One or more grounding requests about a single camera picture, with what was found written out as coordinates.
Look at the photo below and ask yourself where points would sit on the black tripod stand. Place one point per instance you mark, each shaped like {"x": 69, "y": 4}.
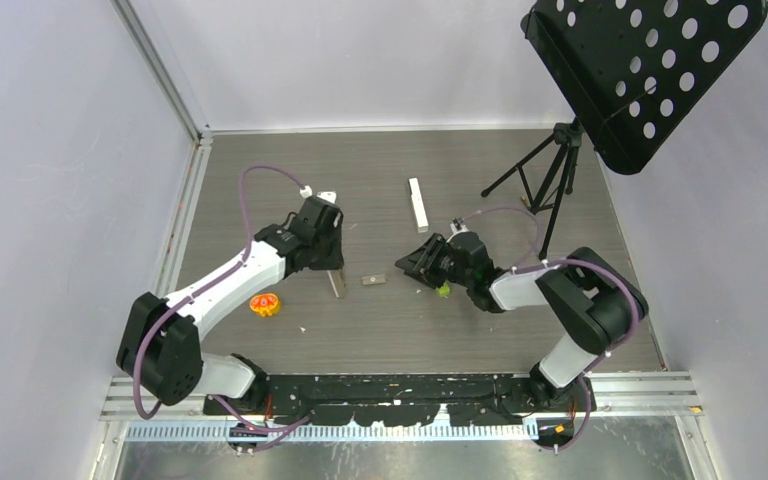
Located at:
{"x": 556, "y": 183}

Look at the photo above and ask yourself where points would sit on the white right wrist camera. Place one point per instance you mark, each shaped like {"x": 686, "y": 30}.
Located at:
{"x": 458, "y": 226}

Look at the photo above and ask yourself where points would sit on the green rectangular block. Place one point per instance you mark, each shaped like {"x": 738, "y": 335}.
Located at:
{"x": 444, "y": 290}

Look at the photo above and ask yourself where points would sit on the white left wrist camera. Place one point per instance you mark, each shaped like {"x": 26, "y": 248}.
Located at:
{"x": 328, "y": 196}

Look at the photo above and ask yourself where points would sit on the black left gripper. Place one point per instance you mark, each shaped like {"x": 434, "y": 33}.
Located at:
{"x": 333, "y": 262}

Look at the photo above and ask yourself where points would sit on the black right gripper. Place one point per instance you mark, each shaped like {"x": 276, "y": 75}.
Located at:
{"x": 417, "y": 264}

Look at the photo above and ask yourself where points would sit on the orange yellow round toy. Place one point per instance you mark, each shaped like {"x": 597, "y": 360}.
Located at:
{"x": 265, "y": 304}

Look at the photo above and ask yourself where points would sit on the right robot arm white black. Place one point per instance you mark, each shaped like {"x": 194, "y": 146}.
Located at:
{"x": 597, "y": 307}

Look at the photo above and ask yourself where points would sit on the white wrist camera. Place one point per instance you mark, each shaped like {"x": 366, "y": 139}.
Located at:
{"x": 458, "y": 226}
{"x": 328, "y": 196}

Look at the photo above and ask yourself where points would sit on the slim white remote control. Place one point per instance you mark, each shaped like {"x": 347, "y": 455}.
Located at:
{"x": 418, "y": 206}

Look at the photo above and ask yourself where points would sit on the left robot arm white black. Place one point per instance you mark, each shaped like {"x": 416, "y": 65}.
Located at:
{"x": 161, "y": 344}

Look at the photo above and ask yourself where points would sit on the black perforated music stand tray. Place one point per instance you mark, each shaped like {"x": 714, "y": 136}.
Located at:
{"x": 631, "y": 71}

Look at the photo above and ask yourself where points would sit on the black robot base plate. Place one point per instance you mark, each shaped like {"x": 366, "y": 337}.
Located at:
{"x": 402, "y": 400}

